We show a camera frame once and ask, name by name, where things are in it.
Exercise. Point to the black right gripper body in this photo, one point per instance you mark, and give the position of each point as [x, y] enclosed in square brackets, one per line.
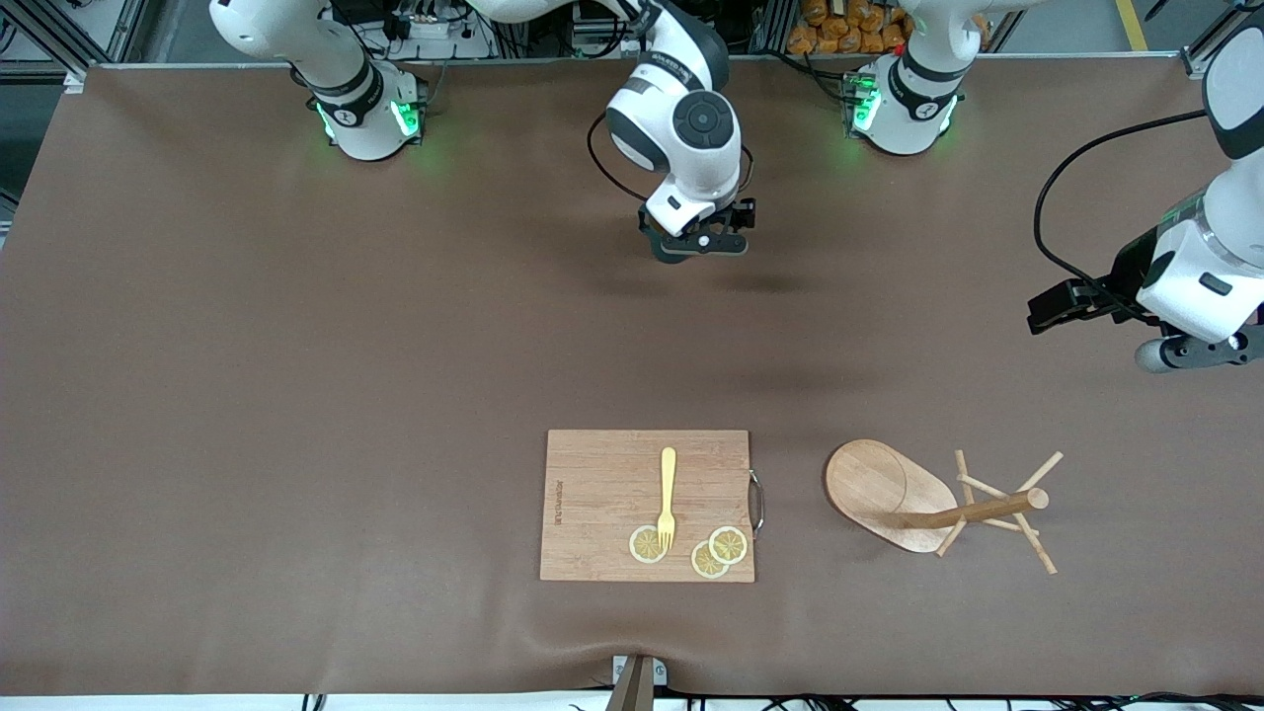
[741, 215]

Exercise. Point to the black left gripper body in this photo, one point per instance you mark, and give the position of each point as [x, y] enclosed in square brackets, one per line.
[1123, 279]

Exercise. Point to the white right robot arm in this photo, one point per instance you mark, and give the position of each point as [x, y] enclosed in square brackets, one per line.
[360, 118]

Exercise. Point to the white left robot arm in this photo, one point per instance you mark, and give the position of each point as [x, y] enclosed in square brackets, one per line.
[904, 114]

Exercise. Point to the wooden cup rack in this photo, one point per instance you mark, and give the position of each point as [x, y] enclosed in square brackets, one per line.
[869, 484]

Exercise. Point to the orange packets pile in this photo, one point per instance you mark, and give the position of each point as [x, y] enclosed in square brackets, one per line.
[839, 35]

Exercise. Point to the yellow plastic fork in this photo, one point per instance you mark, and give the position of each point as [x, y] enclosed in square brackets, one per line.
[668, 474]

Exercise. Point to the wooden cutting board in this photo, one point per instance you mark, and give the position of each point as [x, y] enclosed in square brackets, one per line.
[602, 494]

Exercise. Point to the lemon slice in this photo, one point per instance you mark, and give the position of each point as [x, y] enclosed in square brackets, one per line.
[708, 563]
[731, 543]
[644, 546]

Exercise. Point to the white power strip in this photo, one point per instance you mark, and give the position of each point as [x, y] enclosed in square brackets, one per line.
[434, 28]

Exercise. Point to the large table mat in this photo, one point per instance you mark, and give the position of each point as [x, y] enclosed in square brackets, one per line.
[296, 543]

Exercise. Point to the metal bracket at table edge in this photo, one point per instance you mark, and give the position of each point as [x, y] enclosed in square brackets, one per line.
[632, 686]

